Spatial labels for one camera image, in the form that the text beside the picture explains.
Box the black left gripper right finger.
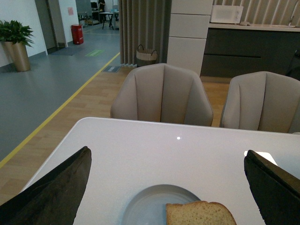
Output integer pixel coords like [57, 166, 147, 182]
[244, 150, 300, 225]

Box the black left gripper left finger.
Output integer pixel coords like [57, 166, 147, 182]
[0, 146, 92, 225]

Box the slice of brown bread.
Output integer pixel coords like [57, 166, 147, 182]
[165, 201, 236, 225]

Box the light blue round plate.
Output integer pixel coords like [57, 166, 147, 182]
[121, 184, 200, 225]

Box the beige upholstered chair right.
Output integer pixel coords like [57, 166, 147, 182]
[219, 71, 300, 134]

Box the beige upholstered chair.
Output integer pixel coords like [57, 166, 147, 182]
[219, 71, 300, 134]
[111, 63, 213, 126]

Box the beige upholstered chair left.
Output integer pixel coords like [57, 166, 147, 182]
[111, 63, 213, 126]

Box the dark grey kitchen counter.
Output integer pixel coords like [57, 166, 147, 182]
[201, 26, 300, 78]

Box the gold plant pot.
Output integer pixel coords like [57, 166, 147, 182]
[4, 42, 30, 72]

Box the red trash bin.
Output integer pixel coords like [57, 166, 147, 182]
[71, 24, 84, 45]

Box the green potted plant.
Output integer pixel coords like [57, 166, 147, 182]
[0, 20, 34, 47]

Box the white microwave oven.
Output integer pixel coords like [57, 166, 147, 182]
[210, 5, 243, 24]

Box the white tall cabinet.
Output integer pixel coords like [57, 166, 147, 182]
[167, 0, 213, 75]

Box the distant desk with legs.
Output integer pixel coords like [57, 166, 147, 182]
[99, 11, 119, 30]

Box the beige pleated curtain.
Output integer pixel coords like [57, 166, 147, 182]
[118, 0, 172, 65]

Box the woven basket with handles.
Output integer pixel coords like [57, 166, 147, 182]
[136, 45, 158, 67]

